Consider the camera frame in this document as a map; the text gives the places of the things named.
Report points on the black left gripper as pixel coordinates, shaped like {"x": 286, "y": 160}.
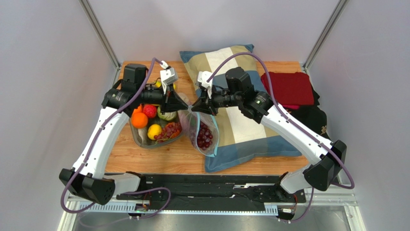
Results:
{"x": 173, "y": 102}

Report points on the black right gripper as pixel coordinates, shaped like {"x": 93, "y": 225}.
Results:
{"x": 208, "y": 103}

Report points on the clear zip top bag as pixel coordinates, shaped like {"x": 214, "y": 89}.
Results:
{"x": 190, "y": 122}

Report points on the dark red grape bunch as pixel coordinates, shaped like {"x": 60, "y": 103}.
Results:
{"x": 205, "y": 137}

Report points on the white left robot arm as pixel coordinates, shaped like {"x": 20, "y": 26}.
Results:
{"x": 86, "y": 178}

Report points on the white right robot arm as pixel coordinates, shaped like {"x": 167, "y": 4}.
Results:
{"x": 326, "y": 158}

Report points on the green white cabbage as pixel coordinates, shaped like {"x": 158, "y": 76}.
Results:
{"x": 167, "y": 116}

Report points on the yellow banana bunch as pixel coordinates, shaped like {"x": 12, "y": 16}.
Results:
{"x": 158, "y": 84}

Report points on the purple grape bunch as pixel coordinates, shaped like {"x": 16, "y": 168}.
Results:
{"x": 169, "y": 132}

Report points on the small yellow lemon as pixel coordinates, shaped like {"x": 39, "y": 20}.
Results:
{"x": 154, "y": 131}

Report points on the orange fruit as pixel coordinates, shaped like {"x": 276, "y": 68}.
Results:
{"x": 139, "y": 119}

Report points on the grey fruit bowl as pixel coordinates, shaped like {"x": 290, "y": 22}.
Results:
{"x": 140, "y": 135}

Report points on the checkered blue beige pillow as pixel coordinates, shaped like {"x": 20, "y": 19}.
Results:
{"x": 240, "y": 139}

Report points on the black cap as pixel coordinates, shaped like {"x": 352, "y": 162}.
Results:
{"x": 312, "y": 117}

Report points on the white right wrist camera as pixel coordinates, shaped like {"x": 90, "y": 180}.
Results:
{"x": 204, "y": 83}

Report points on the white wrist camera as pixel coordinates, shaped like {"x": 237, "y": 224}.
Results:
{"x": 168, "y": 76}
{"x": 204, "y": 83}

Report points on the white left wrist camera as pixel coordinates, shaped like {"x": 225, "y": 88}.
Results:
{"x": 168, "y": 76}

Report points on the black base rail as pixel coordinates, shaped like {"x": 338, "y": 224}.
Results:
{"x": 212, "y": 193}

